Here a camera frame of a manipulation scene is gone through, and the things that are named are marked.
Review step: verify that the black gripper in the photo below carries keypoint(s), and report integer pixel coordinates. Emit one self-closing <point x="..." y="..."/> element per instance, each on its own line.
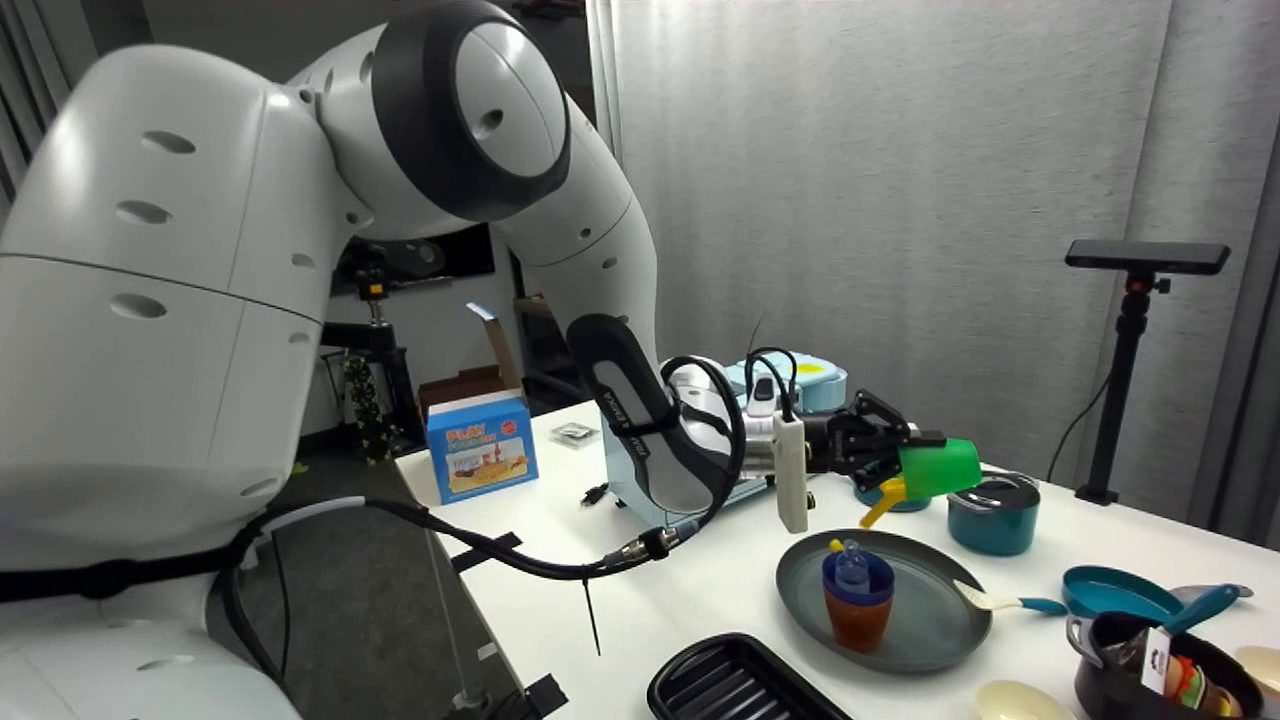
<point x="863" y="439"/>

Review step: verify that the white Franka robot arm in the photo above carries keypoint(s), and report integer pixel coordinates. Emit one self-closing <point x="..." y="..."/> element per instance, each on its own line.
<point x="161" y="264"/>

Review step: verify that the orange plastic cup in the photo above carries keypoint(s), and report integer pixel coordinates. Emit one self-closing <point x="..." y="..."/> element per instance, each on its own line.
<point x="863" y="629"/>

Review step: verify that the yellow crinkle toy fry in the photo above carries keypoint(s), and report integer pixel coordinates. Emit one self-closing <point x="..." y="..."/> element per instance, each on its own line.
<point x="841" y="547"/>
<point x="880" y="506"/>

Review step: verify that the teal pot with lid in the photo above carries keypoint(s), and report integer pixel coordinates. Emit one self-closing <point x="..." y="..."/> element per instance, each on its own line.
<point x="993" y="523"/>

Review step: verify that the light blue container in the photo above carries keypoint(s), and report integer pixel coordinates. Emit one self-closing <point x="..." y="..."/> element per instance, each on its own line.
<point x="823" y="380"/>

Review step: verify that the grey round plate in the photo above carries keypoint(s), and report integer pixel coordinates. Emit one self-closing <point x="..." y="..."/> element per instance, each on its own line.
<point x="935" y="613"/>

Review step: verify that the teal frying pan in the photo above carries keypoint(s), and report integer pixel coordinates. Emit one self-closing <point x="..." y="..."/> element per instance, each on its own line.
<point x="1115" y="599"/>

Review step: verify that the cream bowl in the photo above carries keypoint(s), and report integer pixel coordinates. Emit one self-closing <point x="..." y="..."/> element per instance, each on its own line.
<point x="1018" y="702"/>

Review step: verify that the black ridged tray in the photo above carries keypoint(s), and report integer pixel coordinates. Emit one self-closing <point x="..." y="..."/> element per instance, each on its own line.
<point x="733" y="680"/>

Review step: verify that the colourful food packet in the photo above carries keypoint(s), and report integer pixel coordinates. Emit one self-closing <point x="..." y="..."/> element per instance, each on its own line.
<point x="1181" y="675"/>

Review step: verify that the small grey square item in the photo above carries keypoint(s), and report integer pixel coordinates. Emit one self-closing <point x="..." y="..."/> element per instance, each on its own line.
<point x="574" y="435"/>

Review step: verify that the blue picture box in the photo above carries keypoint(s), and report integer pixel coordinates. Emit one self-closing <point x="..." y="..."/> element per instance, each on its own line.
<point x="483" y="449"/>

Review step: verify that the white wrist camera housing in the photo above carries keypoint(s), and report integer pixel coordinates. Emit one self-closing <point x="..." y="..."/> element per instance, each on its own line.
<point x="791" y="472"/>

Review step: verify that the black camera stand pole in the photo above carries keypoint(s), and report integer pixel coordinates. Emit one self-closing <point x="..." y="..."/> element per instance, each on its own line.
<point x="1125" y="373"/>

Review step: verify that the black camera bar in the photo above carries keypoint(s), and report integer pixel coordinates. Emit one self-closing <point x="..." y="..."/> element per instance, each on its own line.
<point x="1145" y="259"/>

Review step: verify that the black table bracket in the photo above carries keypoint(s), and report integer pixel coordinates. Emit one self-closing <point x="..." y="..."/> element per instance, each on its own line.
<point x="485" y="552"/>
<point x="547" y="698"/>

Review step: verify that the dark wall monitor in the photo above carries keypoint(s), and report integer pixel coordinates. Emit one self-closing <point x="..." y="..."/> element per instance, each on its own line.
<point x="443" y="254"/>

